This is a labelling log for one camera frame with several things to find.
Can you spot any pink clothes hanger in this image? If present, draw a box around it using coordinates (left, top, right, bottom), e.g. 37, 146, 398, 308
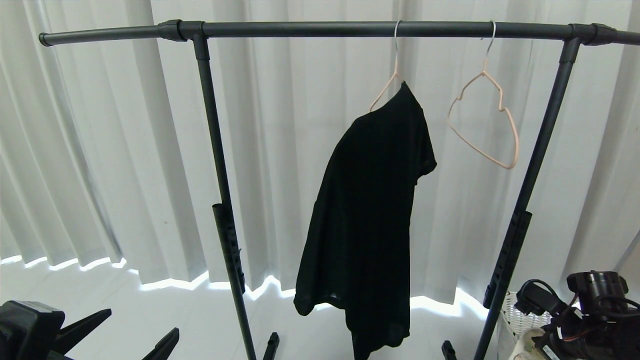
446, 20, 520, 171
369, 20, 405, 114

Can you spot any white curtain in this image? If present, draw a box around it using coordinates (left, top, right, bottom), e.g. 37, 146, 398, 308
0, 0, 640, 326

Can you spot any black short-sleeved shirt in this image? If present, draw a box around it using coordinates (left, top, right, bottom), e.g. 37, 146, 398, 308
293, 81, 437, 360

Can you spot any black clothes rack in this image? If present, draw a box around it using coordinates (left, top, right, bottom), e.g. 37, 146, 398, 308
38, 19, 640, 360

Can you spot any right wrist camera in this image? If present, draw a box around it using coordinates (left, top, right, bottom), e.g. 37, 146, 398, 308
514, 280, 568, 317

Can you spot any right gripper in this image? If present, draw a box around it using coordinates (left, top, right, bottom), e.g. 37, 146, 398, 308
531, 322, 601, 360

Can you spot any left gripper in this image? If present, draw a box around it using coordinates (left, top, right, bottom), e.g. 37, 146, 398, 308
0, 300, 180, 360

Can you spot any white laundry basket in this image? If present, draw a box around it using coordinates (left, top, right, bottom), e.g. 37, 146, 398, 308
496, 291, 553, 360

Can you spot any cream printed garment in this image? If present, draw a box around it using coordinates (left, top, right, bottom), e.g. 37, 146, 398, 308
509, 327, 548, 360

